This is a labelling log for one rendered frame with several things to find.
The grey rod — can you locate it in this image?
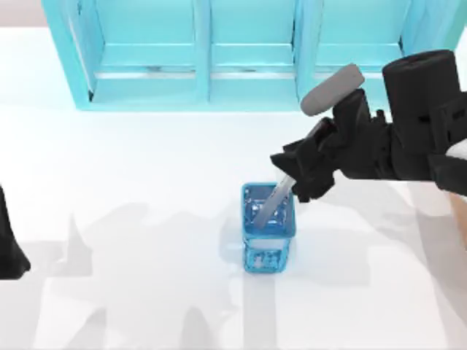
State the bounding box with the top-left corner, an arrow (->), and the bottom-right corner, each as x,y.
253,174 -> 296,230

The pale grey rounded box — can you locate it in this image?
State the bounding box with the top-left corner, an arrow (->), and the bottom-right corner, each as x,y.
299,63 -> 366,117

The blue glass square cup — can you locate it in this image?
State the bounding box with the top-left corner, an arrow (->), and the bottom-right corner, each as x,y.
240,182 -> 298,276

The light blue rack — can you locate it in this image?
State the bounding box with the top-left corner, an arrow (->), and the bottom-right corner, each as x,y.
39,0 -> 467,112

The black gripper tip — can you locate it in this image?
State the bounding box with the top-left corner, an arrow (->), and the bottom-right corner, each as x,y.
0,184 -> 32,282

